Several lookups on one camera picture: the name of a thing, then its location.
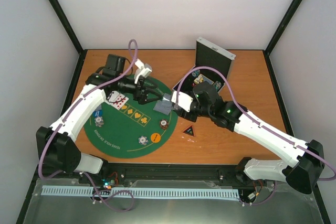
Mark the dealt blue card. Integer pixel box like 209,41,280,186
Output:
153,101,172,115

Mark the blue card deck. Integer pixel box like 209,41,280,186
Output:
162,93,172,106

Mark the black triangular button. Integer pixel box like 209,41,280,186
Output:
183,124,195,137

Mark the face-up red diamonds card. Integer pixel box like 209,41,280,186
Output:
112,93,129,110

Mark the orange big blind button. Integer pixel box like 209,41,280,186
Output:
150,133,161,143

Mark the small blue blind button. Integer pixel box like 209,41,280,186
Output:
92,110,102,118

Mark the face-up spades card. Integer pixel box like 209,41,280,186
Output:
106,91,119,103

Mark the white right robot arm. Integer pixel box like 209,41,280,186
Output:
172,82,324,194

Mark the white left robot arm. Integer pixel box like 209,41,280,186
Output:
36,55,162,184

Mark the boxed playing card deck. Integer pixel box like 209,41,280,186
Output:
194,74,214,84

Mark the round green poker mat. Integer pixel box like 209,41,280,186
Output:
83,76,179,159

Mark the aluminium poker case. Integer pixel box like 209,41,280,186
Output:
180,37,236,95

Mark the metal front plate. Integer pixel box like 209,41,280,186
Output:
17,178,330,223

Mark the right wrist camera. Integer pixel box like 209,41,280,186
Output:
171,91,193,112

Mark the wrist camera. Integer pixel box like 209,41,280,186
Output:
134,59,152,84
171,91,193,112

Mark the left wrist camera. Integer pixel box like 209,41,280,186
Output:
134,59,152,84

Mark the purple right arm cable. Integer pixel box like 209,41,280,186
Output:
176,66,336,207

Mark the black aluminium frame rail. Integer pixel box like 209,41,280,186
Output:
34,163,314,183

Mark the light blue cable duct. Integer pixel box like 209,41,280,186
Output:
40,185,239,201

